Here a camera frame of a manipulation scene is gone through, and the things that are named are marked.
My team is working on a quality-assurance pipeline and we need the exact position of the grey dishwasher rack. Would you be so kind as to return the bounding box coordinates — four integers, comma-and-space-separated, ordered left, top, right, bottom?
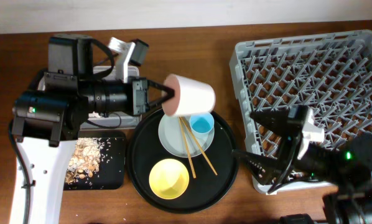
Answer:
229, 29, 372, 195

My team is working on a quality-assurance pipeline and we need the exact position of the round black serving tray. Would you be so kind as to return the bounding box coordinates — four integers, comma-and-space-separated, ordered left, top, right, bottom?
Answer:
125, 110, 238, 213

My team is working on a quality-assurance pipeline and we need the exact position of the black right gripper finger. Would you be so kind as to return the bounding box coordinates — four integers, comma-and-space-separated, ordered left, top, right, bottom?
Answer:
249, 110, 293, 136
231, 149, 282, 185

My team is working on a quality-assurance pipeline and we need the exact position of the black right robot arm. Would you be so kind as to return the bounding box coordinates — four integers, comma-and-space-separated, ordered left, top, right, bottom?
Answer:
231, 105, 372, 223

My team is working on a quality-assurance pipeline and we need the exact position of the yellow bowl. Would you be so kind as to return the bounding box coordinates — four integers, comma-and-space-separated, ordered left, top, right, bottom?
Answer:
149, 159, 189, 200

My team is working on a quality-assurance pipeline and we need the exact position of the blue plastic cup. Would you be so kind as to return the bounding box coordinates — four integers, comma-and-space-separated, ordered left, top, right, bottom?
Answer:
189, 113, 215, 138

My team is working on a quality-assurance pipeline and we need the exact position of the right wooden chopstick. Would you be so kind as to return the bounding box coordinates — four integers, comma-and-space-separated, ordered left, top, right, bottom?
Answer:
180, 117, 218, 175

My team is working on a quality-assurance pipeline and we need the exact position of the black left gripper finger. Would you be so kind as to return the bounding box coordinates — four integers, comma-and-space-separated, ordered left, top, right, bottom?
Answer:
147, 80, 174, 93
148, 94, 174, 109

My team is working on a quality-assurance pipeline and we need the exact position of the food scraps and rice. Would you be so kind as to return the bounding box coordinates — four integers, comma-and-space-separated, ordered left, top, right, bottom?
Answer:
65, 138, 111, 185

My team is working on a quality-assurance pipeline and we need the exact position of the wooden chopstick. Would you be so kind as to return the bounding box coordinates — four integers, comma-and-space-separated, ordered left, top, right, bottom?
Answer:
180, 117, 218, 175
178, 118, 197, 179

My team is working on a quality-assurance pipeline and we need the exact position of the pink plastic cup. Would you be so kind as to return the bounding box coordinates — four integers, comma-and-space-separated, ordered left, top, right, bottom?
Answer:
162, 74, 216, 116

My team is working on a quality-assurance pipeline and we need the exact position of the rectangular black tray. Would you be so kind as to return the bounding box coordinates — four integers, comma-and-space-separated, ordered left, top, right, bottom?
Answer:
64, 130, 126, 190

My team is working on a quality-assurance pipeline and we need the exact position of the left wooden chopstick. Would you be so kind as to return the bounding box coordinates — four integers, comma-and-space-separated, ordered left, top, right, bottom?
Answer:
178, 118, 197, 179

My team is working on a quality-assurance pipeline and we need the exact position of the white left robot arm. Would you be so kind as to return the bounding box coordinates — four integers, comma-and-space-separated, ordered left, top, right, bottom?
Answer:
7, 34, 174, 223

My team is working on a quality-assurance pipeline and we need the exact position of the light grey plate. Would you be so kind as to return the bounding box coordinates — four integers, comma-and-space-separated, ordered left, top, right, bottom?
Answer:
158, 115, 215, 158

